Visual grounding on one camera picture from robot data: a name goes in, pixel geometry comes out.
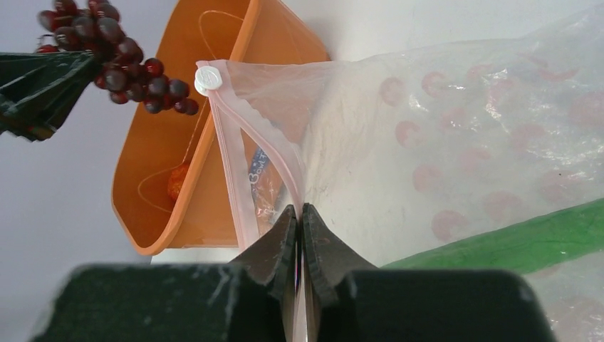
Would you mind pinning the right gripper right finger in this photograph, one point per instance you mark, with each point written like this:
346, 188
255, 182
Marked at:
330, 305

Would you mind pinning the orange plastic basket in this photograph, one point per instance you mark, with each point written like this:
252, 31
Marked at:
249, 31

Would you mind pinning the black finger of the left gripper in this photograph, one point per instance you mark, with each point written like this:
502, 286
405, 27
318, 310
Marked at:
39, 90

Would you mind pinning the dark red grape bunch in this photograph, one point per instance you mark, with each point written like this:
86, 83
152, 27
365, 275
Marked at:
126, 74

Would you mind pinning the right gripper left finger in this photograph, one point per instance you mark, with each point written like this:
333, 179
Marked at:
266, 284

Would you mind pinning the red tomato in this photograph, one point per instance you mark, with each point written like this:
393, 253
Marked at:
176, 180

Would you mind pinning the clear zip top bag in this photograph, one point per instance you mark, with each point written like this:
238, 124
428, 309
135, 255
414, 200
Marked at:
402, 153

